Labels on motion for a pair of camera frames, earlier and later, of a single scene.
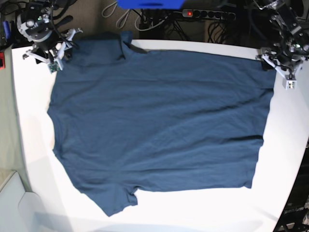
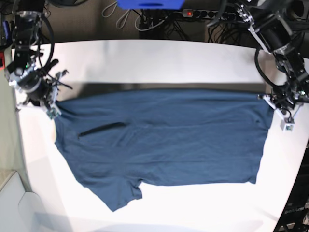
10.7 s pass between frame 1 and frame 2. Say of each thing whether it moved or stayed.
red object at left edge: stayed
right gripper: moved
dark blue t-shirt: moved
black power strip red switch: stayed
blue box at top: stayed
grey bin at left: stayed
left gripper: moved
